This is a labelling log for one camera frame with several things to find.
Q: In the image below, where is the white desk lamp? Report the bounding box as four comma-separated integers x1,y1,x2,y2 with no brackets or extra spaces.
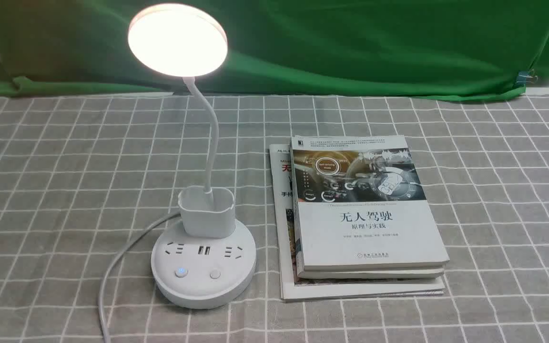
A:
128,3,256,310

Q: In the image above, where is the white top book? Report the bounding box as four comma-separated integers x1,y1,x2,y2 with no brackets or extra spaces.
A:
290,135,450,278

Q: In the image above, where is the white book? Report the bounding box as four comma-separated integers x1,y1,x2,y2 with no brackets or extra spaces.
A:
290,135,450,278
295,267,445,280

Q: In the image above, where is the white middle book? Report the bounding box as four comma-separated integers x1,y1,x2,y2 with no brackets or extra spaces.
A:
295,267,445,280

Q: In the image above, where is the bottom magazine book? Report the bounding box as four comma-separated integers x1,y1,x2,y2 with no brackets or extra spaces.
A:
269,144,445,302

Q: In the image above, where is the grey checkered tablecloth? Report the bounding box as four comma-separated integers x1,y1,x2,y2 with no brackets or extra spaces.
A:
0,96,549,343

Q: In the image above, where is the green backdrop cloth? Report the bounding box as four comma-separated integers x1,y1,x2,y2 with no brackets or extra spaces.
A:
0,0,549,101

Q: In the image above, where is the blue binder clip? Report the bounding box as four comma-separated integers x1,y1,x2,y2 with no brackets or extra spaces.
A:
515,70,539,87

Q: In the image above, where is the white lamp power cable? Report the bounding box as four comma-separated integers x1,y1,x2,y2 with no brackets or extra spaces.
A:
98,212,182,343

